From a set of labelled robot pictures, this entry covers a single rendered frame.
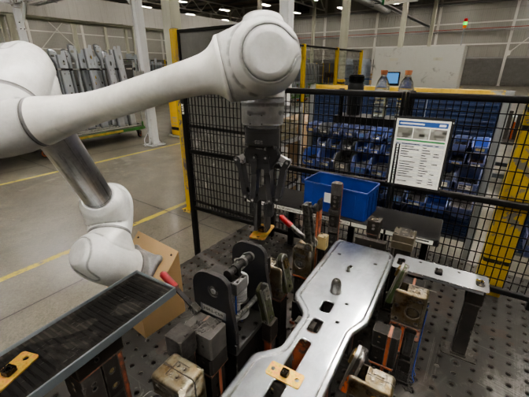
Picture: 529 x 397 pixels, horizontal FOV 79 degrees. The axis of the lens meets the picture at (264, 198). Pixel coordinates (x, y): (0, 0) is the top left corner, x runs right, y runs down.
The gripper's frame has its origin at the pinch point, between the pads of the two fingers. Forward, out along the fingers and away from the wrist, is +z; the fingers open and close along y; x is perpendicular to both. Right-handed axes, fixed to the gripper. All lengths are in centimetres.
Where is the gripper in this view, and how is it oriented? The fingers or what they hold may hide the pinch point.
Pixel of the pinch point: (262, 215)
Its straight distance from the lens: 74.9
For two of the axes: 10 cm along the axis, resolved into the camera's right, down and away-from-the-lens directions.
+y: 9.5, 1.0, -2.9
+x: 3.1, -3.0, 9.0
